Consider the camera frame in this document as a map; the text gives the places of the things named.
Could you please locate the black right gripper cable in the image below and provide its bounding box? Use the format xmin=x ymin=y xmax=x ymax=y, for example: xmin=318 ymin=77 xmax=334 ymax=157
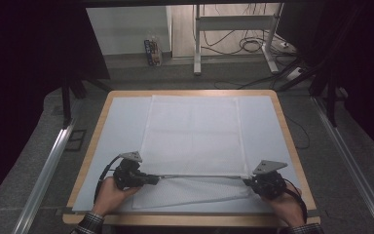
xmin=283 ymin=177 xmax=308 ymax=224

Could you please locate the white power strip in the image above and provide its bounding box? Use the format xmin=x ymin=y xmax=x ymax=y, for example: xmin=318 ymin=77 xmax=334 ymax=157
xmin=285 ymin=66 xmax=306 ymax=82

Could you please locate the white mesh laundry bag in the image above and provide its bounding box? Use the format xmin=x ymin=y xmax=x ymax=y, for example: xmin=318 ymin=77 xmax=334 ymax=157
xmin=131 ymin=94 xmax=253 ymax=210

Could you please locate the tangle of black floor cables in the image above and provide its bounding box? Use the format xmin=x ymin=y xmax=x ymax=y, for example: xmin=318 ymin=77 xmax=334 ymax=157
xmin=201 ymin=3 xmax=290 ymax=57

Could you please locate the thin black floor cable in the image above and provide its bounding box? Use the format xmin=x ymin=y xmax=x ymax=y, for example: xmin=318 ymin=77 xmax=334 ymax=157
xmin=284 ymin=114 xmax=312 ymax=151

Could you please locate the small printed box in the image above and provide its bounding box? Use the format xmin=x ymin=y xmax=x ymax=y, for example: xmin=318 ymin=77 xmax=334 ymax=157
xmin=143 ymin=38 xmax=164 ymax=67

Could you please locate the aluminium floor rail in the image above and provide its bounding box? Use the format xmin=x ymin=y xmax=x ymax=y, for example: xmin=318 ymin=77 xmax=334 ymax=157
xmin=12 ymin=121 xmax=77 ymax=234
xmin=311 ymin=97 xmax=374 ymax=234

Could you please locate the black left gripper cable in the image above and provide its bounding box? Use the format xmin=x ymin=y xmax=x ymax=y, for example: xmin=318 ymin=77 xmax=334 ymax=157
xmin=93 ymin=154 xmax=125 ymax=204

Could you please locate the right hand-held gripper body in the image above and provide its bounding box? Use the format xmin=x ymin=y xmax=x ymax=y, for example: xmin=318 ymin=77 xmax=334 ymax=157
xmin=250 ymin=159 xmax=288 ymax=200

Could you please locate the person's right hand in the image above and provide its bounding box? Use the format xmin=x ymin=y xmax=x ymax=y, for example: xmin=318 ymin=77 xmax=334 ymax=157
xmin=262 ymin=182 xmax=307 ymax=228

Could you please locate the black floor frame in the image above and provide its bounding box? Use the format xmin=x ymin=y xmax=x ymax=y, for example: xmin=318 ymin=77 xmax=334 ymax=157
xmin=64 ymin=129 xmax=88 ymax=152

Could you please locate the pale blue table mat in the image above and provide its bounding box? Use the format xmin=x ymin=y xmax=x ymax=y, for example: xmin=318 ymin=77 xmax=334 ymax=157
xmin=72 ymin=95 xmax=310 ymax=215

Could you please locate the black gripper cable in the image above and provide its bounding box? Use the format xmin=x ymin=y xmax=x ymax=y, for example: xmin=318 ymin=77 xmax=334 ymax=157
xmin=283 ymin=177 xmax=308 ymax=224
xmin=93 ymin=154 xmax=125 ymax=204

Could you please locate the person's left hand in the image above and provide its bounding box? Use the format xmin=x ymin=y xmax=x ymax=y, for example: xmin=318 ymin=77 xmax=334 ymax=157
xmin=92 ymin=175 xmax=141 ymax=217

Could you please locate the dark curtain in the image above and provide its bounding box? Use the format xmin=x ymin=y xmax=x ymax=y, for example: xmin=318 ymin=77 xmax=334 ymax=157
xmin=0 ymin=0 xmax=111 ymax=213
xmin=277 ymin=0 xmax=374 ymax=164

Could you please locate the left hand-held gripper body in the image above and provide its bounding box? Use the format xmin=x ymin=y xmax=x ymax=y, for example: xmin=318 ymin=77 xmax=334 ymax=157
xmin=112 ymin=150 xmax=148 ymax=191

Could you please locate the black metal stand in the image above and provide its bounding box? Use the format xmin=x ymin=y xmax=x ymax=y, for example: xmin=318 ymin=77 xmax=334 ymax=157
xmin=274 ymin=55 xmax=350 ymax=129
xmin=59 ymin=76 xmax=113 ymax=129

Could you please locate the white metal desk frame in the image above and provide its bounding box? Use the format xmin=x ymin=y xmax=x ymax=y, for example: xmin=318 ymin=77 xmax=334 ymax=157
xmin=193 ymin=3 xmax=285 ymax=76

